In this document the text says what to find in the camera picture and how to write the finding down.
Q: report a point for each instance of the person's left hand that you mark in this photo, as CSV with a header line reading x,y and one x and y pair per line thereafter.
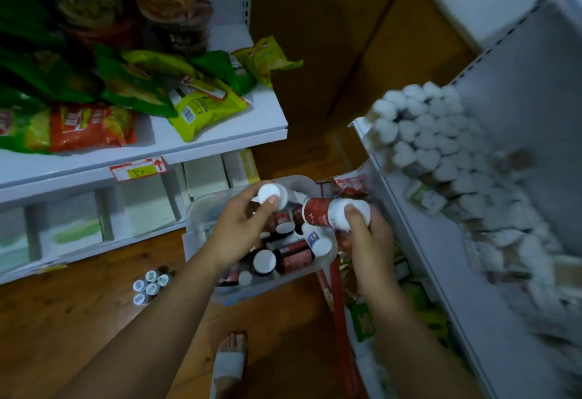
x,y
236,235

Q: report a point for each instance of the person's right hand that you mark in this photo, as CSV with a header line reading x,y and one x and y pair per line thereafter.
x,y
373,262

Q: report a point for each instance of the clear plastic bin of bottles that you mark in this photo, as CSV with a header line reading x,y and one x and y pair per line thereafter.
x,y
200,221

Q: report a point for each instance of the white metal shelf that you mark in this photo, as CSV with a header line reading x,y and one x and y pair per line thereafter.
x,y
227,126
500,48

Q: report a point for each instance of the person's left forearm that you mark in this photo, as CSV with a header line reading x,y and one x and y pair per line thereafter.
x,y
145,344

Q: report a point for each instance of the pack of small bottles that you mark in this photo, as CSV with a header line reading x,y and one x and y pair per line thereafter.
x,y
150,285

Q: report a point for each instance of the person's left leg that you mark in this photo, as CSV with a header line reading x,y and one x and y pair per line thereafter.
x,y
234,342

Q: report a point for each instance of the pile of mixed packets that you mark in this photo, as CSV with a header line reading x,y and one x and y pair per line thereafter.
x,y
363,321

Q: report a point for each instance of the row of pale flat packs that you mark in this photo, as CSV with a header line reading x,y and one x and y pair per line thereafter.
x,y
136,203

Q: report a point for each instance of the red yellow price tag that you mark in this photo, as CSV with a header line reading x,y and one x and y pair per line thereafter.
x,y
138,168

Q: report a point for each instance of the white left slipper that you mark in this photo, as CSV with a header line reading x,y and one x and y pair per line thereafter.
x,y
229,364

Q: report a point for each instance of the pile of snack bags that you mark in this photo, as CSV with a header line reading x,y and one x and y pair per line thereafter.
x,y
91,126

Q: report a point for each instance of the small yellow price tag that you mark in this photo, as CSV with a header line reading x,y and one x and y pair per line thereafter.
x,y
47,269

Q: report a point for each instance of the dark instant noodle cup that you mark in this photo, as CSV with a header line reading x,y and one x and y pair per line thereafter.
x,y
182,39

